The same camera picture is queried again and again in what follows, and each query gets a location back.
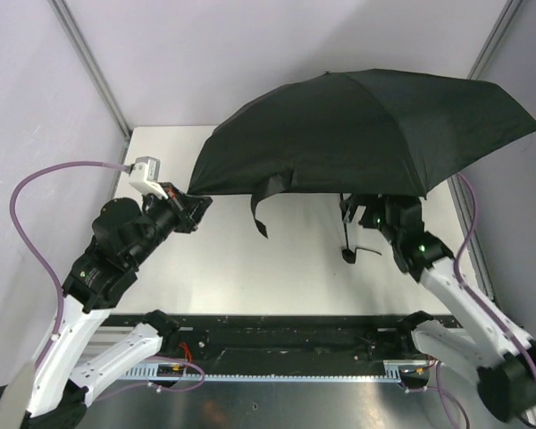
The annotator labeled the grey cable duct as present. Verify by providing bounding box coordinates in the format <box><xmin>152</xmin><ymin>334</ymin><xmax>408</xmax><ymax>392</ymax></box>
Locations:
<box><xmin>120</xmin><ymin>359</ymin><xmax>430</xmax><ymax>383</ymax></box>

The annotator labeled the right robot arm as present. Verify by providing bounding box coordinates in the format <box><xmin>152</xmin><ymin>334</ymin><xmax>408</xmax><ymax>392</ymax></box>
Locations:
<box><xmin>339</xmin><ymin>195</ymin><xmax>536</xmax><ymax>423</ymax></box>

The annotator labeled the left aluminium frame post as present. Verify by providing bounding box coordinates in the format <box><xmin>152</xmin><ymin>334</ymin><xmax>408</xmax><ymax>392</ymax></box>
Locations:
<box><xmin>47</xmin><ymin>0</ymin><xmax>133</xmax><ymax>151</ymax></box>

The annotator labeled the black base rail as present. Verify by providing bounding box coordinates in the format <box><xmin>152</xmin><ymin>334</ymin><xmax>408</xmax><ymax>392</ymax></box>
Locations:
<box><xmin>105</xmin><ymin>314</ymin><xmax>464</xmax><ymax>364</ymax></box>

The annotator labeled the right aluminium frame post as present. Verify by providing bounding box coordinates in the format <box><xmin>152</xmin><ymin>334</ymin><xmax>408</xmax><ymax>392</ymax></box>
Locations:
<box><xmin>448</xmin><ymin>0</ymin><xmax>523</xmax><ymax>301</ymax></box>

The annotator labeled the aluminium frame post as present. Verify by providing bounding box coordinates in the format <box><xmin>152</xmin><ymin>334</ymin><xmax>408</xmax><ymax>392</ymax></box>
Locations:
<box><xmin>448</xmin><ymin>0</ymin><xmax>523</xmax><ymax>301</ymax></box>
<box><xmin>47</xmin><ymin>0</ymin><xmax>133</xmax><ymax>151</ymax></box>

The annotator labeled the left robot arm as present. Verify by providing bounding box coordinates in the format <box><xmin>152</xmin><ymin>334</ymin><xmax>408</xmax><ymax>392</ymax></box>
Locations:
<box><xmin>0</xmin><ymin>183</ymin><xmax>213</xmax><ymax>428</ymax></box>

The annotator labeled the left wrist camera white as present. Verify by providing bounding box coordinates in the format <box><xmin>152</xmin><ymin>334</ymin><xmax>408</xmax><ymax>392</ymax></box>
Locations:
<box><xmin>129</xmin><ymin>156</ymin><xmax>167</xmax><ymax>199</ymax></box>

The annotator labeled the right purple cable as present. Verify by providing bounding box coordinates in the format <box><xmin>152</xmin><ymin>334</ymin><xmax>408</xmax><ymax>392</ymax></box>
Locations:
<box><xmin>428</xmin><ymin>172</ymin><xmax>536</xmax><ymax>429</ymax></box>

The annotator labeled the black folding umbrella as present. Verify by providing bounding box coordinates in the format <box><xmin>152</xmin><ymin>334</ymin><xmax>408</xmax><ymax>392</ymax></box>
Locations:
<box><xmin>188</xmin><ymin>69</ymin><xmax>536</xmax><ymax>268</ymax></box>

